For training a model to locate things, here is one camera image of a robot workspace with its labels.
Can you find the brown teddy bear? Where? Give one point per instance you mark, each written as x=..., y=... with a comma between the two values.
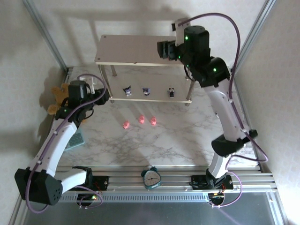
x=56, y=90

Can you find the pink plastic pig toy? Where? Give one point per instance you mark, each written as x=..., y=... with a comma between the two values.
x=126, y=124
x=141, y=119
x=153, y=121

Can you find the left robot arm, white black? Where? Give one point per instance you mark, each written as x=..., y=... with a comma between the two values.
x=58, y=140

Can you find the purple white toy figurine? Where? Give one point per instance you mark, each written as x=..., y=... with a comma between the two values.
x=146, y=92
x=128, y=91

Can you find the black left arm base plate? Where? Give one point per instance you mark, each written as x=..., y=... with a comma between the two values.
x=100, y=181

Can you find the teal twin-bell alarm clock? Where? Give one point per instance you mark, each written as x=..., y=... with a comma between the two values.
x=151, y=178

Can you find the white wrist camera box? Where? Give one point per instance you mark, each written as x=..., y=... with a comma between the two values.
x=92, y=85
x=180, y=32

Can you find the aluminium frame post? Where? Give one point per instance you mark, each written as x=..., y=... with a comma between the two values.
x=255, y=30
x=45, y=35

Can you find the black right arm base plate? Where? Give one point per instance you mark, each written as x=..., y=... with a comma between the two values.
x=199, y=181

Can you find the teal dotted box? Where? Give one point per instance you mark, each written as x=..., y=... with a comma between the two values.
x=76, y=140

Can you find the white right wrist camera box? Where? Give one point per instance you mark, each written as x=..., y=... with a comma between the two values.
x=180, y=32

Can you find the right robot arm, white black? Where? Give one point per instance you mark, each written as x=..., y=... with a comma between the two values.
x=225, y=110

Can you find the two-tier beige shelf, metal legs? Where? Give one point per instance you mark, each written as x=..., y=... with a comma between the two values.
x=131, y=49

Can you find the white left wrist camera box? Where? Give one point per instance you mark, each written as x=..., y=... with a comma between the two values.
x=92, y=85

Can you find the aluminium extrusion table frame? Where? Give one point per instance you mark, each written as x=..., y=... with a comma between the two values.
x=131, y=181

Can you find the black white toy figurine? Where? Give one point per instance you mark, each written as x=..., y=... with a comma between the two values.
x=171, y=92

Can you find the grey vented metal panel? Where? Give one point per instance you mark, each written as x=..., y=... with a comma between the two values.
x=150, y=213

